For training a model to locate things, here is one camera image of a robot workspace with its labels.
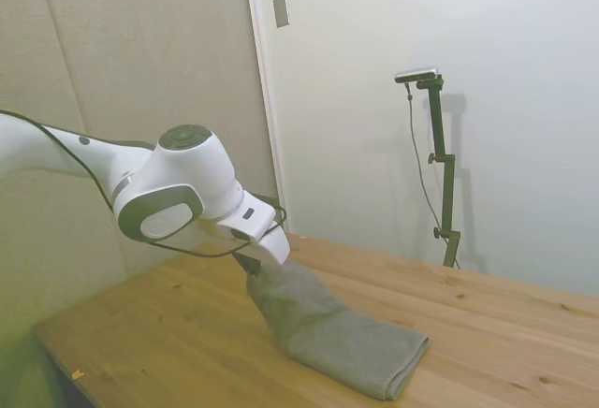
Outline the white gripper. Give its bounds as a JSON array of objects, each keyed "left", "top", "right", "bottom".
[{"left": 214, "top": 190, "right": 292, "bottom": 280}]

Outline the grey towel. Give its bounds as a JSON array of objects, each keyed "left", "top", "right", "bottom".
[{"left": 245, "top": 261, "right": 431, "bottom": 401}]

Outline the white door frame trim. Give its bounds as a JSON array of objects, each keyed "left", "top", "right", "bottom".
[{"left": 241, "top": 0, "right": 292, "bottom": 236}]

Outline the dark green camera stand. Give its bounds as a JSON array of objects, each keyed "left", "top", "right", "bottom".
[{"left": 415, "top": 75, "right": 462, "bottom": 270}]

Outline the silver camera on stand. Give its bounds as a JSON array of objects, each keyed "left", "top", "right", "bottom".
[{"left": 394, "top": 66, "right": 440, "bottom": 85}]

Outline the grey wall switch plate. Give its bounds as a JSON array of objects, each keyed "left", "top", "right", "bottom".
[{"left": 272, "top": 0, "right": 290, "bottom": 30}]

